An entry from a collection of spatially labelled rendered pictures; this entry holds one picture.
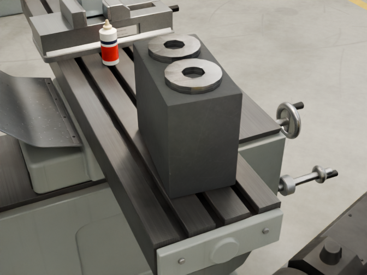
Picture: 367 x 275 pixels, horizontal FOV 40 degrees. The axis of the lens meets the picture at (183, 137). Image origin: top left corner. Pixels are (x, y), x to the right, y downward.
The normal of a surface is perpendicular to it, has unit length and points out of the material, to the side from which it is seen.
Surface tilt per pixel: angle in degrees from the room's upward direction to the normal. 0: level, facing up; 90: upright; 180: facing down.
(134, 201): 0
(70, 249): 90
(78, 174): 90
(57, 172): 90
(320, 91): 0
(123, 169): 0
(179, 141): 90
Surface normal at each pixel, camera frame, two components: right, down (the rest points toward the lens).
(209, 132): 0.31, 0.57
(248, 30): 0.00, -0.80
